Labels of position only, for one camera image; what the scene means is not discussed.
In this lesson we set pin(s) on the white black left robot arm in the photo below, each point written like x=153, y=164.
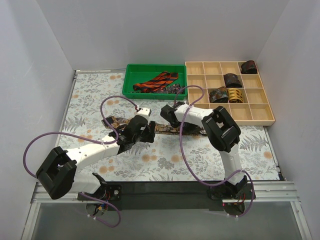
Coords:
x=59, y=173

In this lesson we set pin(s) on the aluminium frame rail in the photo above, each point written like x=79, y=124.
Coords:
x=278, y=191

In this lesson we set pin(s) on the rolled dark floral tie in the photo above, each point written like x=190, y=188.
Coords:
x=231, y=80

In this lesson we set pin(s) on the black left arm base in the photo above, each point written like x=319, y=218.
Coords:
x=109, y=192

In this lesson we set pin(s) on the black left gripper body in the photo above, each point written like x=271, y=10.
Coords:
x=151, y=131

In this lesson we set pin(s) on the brown cat print tie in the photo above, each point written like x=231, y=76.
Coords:
x=164, y=129

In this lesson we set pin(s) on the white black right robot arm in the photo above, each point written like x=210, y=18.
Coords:
x=223, y=134

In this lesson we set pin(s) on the wooden compartment organizer box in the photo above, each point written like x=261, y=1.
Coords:
x=204, y=76

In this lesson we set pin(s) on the rolled yellow black tie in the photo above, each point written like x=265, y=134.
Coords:
x=235, y=95

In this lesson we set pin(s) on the rolled green brown tie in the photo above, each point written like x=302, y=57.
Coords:
x=219, y=95

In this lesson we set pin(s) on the orange navy striped tie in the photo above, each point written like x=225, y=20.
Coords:
x=161, y=81

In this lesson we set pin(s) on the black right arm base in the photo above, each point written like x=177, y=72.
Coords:
x=227, y=191

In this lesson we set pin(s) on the floral print table mat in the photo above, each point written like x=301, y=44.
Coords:
x=97, y=95

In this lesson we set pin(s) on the dark blue patterned tie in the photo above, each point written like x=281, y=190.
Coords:
x=172, y=89

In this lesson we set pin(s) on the rolled dark red tie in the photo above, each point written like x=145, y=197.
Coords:
x=249, y=67

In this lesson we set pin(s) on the green plastic tray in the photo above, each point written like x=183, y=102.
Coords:
x=138, y=73

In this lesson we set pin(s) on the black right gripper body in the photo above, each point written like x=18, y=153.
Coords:
x=164, y=113

